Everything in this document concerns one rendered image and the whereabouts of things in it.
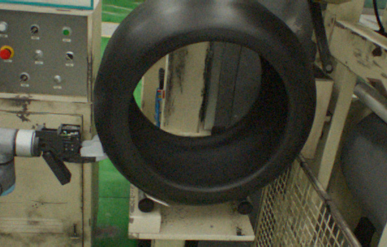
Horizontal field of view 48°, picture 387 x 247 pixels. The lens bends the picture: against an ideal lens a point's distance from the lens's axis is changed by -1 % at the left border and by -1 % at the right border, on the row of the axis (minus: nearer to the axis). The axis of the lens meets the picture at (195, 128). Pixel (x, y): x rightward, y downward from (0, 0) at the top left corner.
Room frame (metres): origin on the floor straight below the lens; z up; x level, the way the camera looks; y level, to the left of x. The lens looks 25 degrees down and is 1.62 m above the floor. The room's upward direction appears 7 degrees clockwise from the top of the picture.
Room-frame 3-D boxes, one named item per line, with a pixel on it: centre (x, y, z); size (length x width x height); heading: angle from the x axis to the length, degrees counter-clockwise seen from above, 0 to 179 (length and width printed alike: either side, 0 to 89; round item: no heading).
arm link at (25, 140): (1.04, 0.44, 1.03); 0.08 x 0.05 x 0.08; 9
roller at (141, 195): (1.16, 0.13, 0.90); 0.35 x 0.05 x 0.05; 9
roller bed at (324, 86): (1.47, -0.34, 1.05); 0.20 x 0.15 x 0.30; 9
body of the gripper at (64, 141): (1.05, 0.36, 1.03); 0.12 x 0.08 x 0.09; 99
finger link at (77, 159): (1.03, 0.30, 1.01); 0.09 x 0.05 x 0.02; 99
